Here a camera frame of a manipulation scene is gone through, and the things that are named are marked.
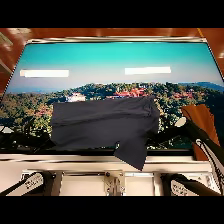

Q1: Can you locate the blue T-shirt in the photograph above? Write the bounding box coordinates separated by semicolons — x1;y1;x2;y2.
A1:
49;95;161;171

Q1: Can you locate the brown garment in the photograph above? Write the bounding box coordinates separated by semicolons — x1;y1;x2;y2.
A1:
181;103;221;162

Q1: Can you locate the silver frame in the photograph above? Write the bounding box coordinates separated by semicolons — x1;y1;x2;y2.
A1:
0;152;224;197

